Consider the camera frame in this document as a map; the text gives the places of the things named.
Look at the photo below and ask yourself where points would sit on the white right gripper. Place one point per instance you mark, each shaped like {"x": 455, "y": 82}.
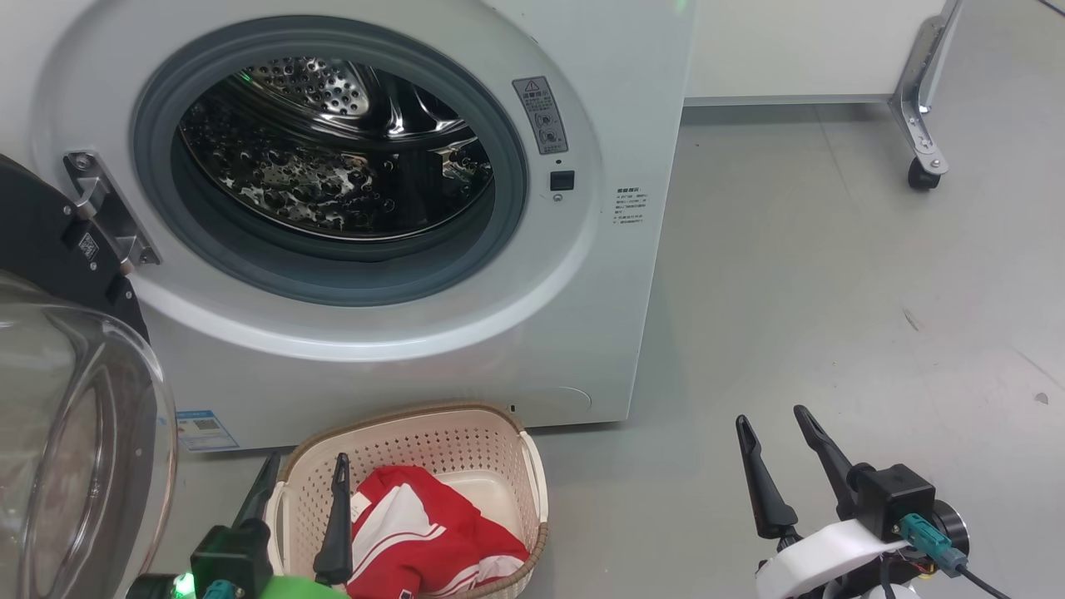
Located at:
{"x": 824, "y": 553}

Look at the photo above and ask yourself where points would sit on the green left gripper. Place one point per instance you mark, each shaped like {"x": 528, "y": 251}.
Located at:
{"x": 299, "y": 589}

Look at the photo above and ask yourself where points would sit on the red and white garment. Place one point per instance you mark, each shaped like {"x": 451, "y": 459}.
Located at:
{"x": 416, "y": 532}

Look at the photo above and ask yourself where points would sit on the washing machine door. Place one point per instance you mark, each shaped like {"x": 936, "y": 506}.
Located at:
{"x": 83, "y": 433}

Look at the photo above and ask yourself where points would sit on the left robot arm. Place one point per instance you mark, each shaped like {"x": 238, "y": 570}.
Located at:
{"x": 154, "y": 587}

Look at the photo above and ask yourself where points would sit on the cream perforated laundry basket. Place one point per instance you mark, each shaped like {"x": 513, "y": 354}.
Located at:
{"x": 466, "y": 441}

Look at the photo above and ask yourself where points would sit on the white front-load washing machine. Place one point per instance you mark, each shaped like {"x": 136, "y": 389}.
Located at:
{"x": 582, "y": 349}

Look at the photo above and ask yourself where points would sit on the metal door hinge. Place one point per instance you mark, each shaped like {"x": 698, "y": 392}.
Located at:
{"x": 108, "y": 208}

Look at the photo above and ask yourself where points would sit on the black door latch socket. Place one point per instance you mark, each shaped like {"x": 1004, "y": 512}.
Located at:
{"x": 562, "y": 180}

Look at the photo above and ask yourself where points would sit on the blue energy label sticker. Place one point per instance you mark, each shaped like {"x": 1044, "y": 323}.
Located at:
{"x": 206, "y": 430}

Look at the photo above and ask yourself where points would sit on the round white filter cover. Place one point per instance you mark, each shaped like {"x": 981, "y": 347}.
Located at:
{"x": 566, "y": 403}

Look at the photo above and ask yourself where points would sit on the printed text label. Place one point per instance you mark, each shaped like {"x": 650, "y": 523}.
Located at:
{"x": 631, "y": 206}

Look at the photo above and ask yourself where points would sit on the black caster wheel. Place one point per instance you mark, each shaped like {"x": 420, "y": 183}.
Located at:
{"x": 922, "y": 175}

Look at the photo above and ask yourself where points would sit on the stainless steel drum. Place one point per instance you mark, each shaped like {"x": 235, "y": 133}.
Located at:
{"x": 291, "y": 175}

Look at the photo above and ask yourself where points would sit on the white furniture panel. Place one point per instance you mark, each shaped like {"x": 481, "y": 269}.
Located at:
{"x": 790, "y": 50}

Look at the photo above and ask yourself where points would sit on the grey warning sticker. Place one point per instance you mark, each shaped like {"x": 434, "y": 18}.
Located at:
{"x": 541, "y": 116}

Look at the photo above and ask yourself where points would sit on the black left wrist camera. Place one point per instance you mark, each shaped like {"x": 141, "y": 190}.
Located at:
{"x": 233, "y": 557}

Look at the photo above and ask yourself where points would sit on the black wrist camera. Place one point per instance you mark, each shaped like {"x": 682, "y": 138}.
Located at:
{"x": 233, "y": 557}
{"x": 890, "y": 499}

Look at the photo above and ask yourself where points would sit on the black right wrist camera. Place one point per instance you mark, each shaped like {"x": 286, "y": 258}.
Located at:
{"x": 890, "y": 499}

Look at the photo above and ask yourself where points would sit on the metal frame leg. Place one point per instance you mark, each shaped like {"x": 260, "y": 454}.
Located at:
{"x": 919, "y": 108}

